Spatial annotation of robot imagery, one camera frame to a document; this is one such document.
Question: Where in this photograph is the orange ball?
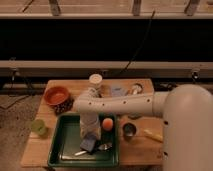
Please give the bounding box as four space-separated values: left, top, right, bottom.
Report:
102 118 114 131

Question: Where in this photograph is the black floor cable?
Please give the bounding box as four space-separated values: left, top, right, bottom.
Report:
0 68 38 110
154 71 199 92

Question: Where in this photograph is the orange bowl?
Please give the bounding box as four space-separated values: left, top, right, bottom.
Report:
44 86 69 106

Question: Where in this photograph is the bunch of dark grapes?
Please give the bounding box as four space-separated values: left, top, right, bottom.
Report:
53 98 73 115

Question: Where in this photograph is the small metal cup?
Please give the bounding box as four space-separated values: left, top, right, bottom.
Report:
122 123 137 137

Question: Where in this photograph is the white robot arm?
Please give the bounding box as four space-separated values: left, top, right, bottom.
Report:
74 84 213 171

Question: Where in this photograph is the green plastic cup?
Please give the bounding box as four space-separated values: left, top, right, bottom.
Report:
31 119 47 136

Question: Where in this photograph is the white cup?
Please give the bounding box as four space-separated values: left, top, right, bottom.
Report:
89 74 103 89

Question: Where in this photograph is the black hanging cable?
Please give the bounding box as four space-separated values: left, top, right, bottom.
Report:
117 10 157 78

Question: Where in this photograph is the black floor cable right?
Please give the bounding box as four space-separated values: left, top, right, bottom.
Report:
154 71 199 92

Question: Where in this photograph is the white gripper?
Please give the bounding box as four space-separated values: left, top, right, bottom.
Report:
80 114 101 140

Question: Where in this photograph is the silver fork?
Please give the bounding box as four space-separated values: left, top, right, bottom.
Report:
74 142 113 156

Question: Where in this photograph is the blue sponge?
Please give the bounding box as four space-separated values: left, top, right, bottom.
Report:
80 136 96 152

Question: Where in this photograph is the yellow banana toy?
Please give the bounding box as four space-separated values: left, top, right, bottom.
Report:
144 129 163 142

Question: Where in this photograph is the green plastic tray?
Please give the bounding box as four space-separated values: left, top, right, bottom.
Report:
47 115 119 168

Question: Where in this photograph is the black floor cable left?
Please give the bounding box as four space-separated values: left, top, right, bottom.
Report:
0 68 38 110

